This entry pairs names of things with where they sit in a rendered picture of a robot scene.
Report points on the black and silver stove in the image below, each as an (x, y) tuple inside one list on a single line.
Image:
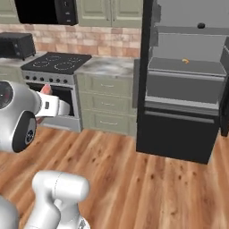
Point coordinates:
[(56, 64)]

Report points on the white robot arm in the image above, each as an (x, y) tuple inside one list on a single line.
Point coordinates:
[(18, 100)]

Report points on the black toaster oven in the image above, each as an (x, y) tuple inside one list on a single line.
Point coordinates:
[(16, 44)]

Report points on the black fridge door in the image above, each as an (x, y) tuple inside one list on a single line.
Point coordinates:
[(225, 98)]

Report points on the green drawer front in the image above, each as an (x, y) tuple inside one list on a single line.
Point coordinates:
[(123, 122), (122, 104), (119, 86)]

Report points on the small orange vegetable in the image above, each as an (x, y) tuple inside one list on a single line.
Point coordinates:
[(185, 61)]

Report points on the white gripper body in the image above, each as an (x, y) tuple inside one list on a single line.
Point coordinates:
[(65, 108)]

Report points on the black microwave oven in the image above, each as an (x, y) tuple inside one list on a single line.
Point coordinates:
[(44, 12)]

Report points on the pink raw steak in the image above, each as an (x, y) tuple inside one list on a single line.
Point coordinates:
[(46, 89)]

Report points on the black fridge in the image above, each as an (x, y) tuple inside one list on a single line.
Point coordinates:
[(179, 134)]

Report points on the small dark round food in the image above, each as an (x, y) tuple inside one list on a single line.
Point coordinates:
[(201, 25)]

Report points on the green upper cupboard door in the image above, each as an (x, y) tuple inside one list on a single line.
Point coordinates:
[(94, 12), (7, 10), (127, 12)]

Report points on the grey fridge drawer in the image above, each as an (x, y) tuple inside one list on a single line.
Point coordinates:
[(179, 88)]

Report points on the black freezer drawer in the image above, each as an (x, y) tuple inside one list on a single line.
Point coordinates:
[(176, 137)]

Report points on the grey fridge rack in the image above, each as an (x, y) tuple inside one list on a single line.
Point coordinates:
[(167, 64), (184, 29)]

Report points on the green lower cupboard front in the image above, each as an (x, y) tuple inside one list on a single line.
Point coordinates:
[(10, 74)]

